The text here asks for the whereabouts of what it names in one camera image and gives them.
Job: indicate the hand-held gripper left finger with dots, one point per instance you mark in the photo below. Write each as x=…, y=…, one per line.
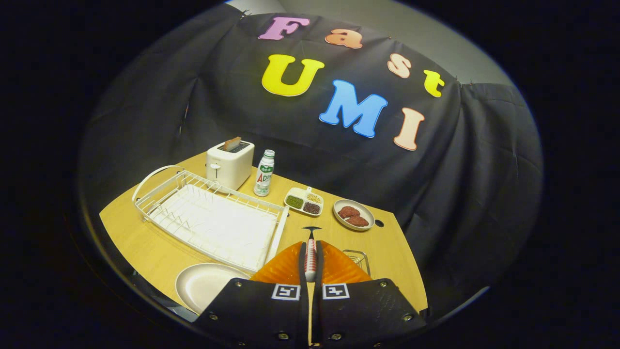
x=302, y=271

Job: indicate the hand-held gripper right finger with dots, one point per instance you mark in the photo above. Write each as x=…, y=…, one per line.
x=320, y=271

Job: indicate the beige round plate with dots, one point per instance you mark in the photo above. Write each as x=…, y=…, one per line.
x=208, y=286

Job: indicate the white divided dish with beans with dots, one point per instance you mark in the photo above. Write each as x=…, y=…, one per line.
x=302, y=201

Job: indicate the red meat piece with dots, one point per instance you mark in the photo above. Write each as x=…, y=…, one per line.
x=357, y=221
x=348, y=212

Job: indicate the grey bowl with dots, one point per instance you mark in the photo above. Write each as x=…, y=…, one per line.
x=365, y=213

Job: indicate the white green drink bottle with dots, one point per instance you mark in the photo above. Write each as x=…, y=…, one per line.
x=264, y=177

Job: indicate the white toaster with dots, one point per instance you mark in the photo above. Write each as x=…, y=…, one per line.
x=230, y=167

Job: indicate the brown toast slice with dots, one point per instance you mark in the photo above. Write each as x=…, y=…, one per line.
x=232, y=143

